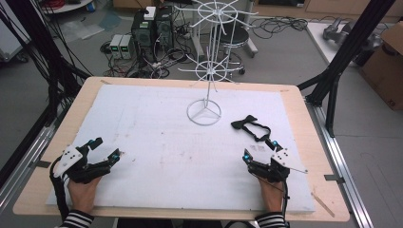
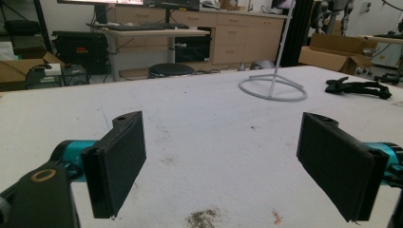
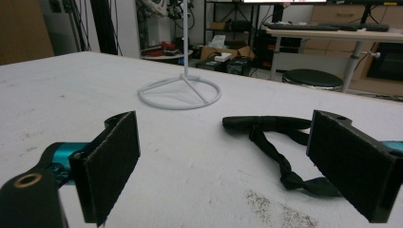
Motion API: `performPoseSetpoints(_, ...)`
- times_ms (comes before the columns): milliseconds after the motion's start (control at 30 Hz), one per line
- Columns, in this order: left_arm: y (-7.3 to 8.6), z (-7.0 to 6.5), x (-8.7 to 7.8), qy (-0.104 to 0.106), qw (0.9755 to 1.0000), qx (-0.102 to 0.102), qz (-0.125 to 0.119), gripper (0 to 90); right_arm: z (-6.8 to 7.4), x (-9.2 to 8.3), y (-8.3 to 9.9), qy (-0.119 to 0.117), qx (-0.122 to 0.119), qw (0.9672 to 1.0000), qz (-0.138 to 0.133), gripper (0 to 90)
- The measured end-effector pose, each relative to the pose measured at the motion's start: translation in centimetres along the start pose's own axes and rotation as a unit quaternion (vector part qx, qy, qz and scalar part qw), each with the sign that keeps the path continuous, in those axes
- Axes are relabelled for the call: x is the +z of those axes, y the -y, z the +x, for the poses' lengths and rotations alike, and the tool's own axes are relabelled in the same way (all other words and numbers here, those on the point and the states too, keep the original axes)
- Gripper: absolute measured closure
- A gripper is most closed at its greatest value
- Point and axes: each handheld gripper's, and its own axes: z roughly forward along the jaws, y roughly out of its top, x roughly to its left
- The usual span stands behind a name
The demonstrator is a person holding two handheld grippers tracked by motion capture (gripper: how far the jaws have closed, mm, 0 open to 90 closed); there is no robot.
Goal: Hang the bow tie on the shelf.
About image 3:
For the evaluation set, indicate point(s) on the white flat box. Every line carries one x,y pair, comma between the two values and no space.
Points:
222,57

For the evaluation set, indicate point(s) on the black keyboard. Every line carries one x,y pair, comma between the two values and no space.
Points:
358,27
301,27

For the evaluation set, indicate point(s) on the small white round table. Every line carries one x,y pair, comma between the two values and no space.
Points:
164,57

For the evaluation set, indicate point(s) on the black upright post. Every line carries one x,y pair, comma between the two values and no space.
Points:
104,25

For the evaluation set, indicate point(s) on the black box-shaped device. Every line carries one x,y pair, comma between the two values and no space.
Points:
239,66

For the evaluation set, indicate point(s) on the red tool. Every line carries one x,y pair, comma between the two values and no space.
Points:
167,46

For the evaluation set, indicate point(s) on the black metal shelf rack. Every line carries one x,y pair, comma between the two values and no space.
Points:
234,25

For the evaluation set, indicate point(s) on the black round stool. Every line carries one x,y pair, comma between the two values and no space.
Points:
312,78

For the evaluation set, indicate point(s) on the wooden drawer cabinet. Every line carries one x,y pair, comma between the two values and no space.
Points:
335,14

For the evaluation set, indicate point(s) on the dark green device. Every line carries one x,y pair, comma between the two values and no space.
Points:
209,65

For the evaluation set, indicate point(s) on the beige desk with grey legs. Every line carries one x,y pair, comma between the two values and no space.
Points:
335,34

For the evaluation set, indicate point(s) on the open cardboard box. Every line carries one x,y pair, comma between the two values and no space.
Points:
209,51

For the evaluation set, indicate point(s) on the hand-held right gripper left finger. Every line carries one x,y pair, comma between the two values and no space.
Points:
106,164

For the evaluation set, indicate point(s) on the brown wooden board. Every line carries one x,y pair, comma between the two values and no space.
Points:
22,28

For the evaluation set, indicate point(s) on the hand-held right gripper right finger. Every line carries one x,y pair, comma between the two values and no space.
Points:
351,167

